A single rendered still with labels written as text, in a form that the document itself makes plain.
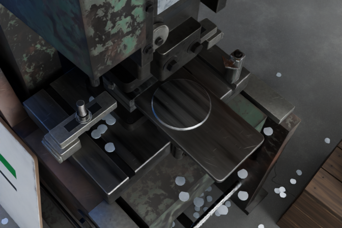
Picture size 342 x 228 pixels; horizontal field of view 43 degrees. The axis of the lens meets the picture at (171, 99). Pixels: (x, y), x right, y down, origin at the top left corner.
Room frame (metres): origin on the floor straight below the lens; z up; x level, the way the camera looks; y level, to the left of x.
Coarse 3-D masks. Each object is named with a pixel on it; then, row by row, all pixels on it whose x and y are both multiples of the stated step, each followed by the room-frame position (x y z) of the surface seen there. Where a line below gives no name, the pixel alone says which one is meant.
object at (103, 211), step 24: (0, 72) 0.55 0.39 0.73; (0, 96) 0.52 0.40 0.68; (24, 120) 0.51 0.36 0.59; (48, 168) 0.39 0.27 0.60; (72, 168) 0.38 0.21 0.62; (72, 192) 0.33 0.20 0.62; (96, 192) 0.33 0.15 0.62; (48, 216) 0.44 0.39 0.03; (72, 216) 0.42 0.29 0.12; (96, 216) 0.27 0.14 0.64; (120, 216) 0.28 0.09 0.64
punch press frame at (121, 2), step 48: (0, 0) 0.50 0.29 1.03; (48, 0) 0.38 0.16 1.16; (96, 0) 0.35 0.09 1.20; (144, 0) 0.40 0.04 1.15; (0, 48) 0.58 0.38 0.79; (48, 48) 0.59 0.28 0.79; (96, 48) 0.34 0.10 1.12; (240, 96) 0.60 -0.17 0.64; (144, 192) 0.33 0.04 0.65; (192, 192) 0.36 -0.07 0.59
